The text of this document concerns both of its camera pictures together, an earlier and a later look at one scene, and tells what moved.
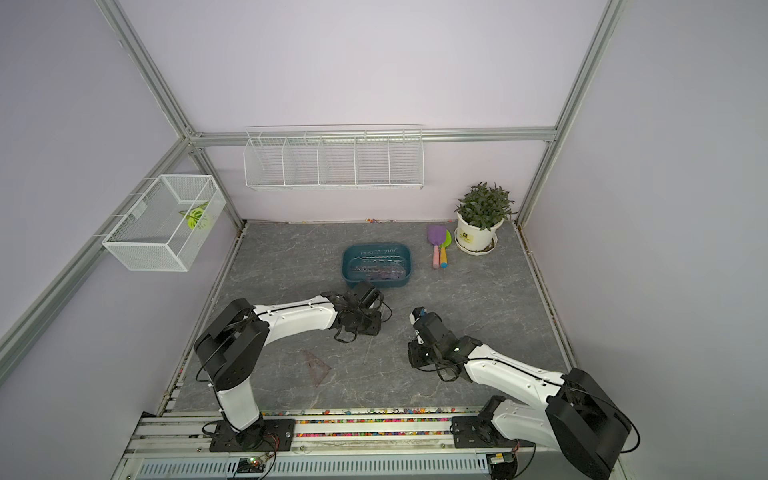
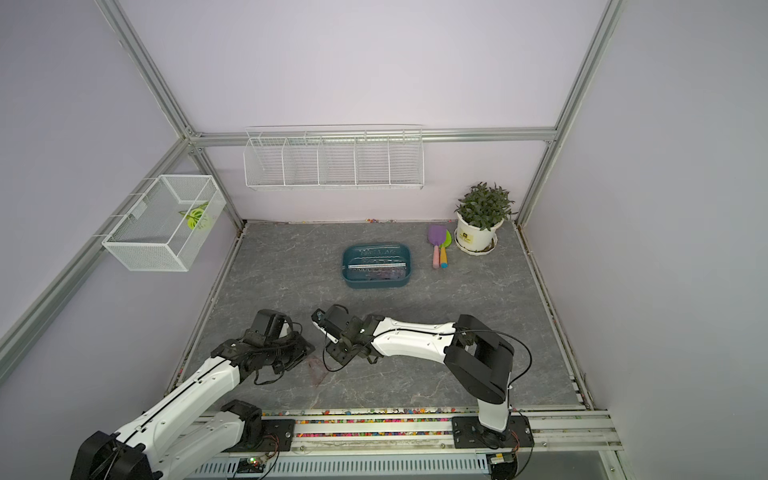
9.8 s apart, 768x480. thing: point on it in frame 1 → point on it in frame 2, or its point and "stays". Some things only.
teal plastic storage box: x=387 y=265 stays
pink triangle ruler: x=317 y=368 stays
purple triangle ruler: x=385 y=274 stays
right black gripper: x=412 y=356 → x=336 y=353
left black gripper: x=375 y=326 → x=300 y=351
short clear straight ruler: x=378 y=253 stays
